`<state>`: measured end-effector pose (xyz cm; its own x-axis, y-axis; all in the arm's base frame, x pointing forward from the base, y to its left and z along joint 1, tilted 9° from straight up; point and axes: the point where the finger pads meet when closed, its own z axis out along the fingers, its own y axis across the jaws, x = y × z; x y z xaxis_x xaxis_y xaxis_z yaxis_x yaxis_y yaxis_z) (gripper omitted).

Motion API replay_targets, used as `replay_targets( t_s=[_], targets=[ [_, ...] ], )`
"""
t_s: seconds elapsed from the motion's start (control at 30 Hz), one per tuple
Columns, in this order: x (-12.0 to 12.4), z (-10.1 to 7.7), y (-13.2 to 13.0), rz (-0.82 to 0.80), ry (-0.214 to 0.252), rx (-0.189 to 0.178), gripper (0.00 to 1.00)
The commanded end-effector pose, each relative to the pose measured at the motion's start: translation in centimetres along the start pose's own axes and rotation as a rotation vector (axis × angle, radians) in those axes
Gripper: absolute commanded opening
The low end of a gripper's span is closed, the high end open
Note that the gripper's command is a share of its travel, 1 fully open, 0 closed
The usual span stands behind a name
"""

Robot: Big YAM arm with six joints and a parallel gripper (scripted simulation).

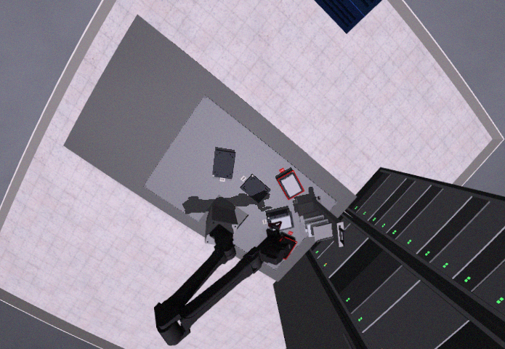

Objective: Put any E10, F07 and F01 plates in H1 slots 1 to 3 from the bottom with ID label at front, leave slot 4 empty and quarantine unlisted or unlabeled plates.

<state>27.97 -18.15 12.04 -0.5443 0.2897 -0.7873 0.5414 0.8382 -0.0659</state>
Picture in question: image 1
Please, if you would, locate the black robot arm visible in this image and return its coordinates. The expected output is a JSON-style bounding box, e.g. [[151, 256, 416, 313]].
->
[[154, 224, 290, 346]]

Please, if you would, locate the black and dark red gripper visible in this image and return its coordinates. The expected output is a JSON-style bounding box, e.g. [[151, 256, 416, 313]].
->
[[264, 221, 285, 246]]

